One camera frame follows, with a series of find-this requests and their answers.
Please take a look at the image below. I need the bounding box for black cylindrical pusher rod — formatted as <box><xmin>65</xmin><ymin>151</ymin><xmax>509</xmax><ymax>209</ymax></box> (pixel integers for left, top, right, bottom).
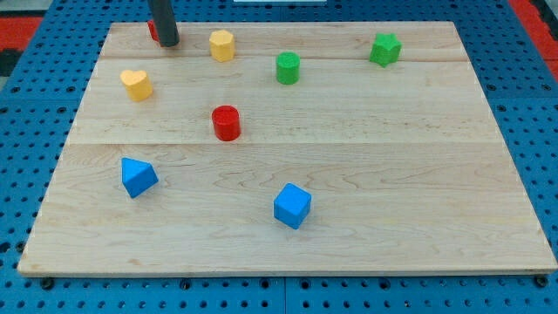
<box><xmin>147</xmin><ymin>0</ymin><xmax>180</xmax><ymax>47</ymax></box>

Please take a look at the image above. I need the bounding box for red star block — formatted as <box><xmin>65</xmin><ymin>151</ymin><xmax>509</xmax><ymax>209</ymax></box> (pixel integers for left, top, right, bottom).
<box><xmin>147</xmin><ymin>19</ymin><xmax>160</xmax><ymax>43</ymax></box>

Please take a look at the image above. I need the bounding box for wooden board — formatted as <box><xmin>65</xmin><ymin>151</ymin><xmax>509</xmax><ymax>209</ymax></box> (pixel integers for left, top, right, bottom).
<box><xmin>18</xmin><ymin>22</ymin><xmax>557</xmax><ymax>278</ymax></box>

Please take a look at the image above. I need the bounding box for green star block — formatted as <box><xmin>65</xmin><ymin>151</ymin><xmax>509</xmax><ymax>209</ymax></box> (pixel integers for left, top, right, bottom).
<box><xmin>369</xmin><ymin>33</ymin><xmax>402</xmax><ymax>67</ymax></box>

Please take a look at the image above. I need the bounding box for yellow hexagon block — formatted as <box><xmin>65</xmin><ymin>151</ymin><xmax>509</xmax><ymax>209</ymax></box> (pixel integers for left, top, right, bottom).
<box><xmin>209</xmin><ymin>30</ymin><xmax>235</xmax><ymax>62</ymax></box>

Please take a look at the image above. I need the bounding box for yellow heart block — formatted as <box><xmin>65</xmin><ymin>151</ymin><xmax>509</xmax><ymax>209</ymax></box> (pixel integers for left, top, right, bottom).
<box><xmin>119</xmin><ymin>70</ymin><xmax>153</xmax><ymax>102</ymax></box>

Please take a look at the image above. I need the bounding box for red cylinder block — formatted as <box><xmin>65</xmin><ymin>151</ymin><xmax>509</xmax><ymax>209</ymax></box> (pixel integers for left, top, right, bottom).
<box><xmin>211</xmin><ymin>105</ymin><xmax>242</xmax><ymax>141</ymax></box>

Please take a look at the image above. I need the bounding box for green cylinder block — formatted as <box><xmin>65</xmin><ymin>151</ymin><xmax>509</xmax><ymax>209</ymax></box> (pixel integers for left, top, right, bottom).
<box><xmin>276</xmin><ymin>51</ymin><xmax>301</xmax><ymax>85</ymax></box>

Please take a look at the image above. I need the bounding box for blue triangular prism block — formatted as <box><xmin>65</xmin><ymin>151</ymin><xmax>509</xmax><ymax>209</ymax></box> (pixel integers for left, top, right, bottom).
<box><xmin>121</xmin><ymin>157</ymin><xmax>159</xmax><ymax>198</ymax></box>

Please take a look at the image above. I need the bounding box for blue cube block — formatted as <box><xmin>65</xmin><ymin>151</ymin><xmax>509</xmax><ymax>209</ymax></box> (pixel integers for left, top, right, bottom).
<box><xmin>273</xmin><ymin>182</ymin><xmax>312</xmax><ymax>229</ymax></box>

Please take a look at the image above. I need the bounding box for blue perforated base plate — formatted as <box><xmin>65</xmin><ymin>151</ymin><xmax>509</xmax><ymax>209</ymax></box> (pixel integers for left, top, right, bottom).
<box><xmin>1</xmin><ymin>1</ymin><xmax>557</xmax><ymax>313</ymax></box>

